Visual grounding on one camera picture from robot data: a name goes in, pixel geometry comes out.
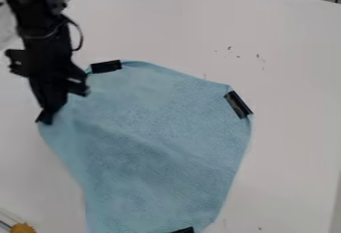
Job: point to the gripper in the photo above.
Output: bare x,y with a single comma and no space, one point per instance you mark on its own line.
46,71

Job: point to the light blue cloth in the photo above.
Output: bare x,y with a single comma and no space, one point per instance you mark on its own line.
155,144

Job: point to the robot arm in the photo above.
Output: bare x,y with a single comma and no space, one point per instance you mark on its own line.
37,8

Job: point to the yellow toy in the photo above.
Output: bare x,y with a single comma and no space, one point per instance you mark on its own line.
21,228

